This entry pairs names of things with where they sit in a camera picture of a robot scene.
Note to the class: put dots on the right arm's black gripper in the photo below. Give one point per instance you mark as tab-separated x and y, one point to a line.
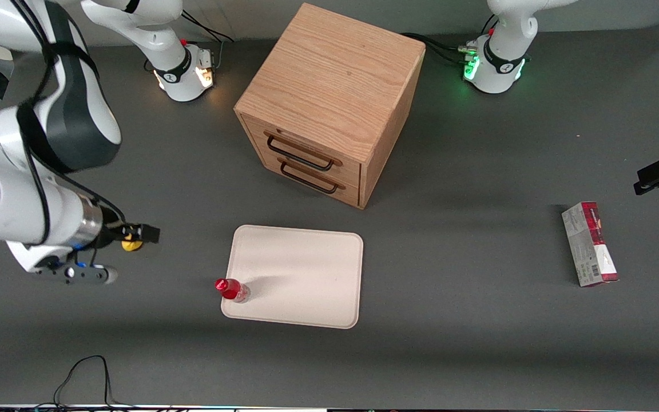
113	232

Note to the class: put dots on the red-capped coke bottle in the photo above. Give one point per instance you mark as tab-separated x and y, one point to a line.
233	289

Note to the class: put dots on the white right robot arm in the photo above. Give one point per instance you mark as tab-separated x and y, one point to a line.
72	120

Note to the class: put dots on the beige rectangular tray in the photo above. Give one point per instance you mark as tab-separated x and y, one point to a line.
301	280

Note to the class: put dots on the small yellow round object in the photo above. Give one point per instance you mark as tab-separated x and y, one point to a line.
131	246

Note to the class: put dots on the red tartan cardboard box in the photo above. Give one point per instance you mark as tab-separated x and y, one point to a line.
590	246

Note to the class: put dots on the wooden drawer front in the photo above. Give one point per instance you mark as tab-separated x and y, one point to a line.
312	184
306	150

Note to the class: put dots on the wooden drawer cabinet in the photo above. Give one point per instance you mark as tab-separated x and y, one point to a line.
335	80

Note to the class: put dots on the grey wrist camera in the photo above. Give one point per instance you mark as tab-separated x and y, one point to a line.
75	275

